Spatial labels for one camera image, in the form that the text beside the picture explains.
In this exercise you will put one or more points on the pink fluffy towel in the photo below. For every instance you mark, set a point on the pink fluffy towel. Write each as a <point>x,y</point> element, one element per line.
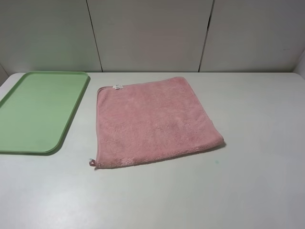
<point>149,122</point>

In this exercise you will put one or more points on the white towel label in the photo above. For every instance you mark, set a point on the white towel label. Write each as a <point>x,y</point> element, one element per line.
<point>117,87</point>

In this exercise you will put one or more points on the green plastic tray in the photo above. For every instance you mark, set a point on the green plastic tray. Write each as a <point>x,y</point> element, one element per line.
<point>36,113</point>

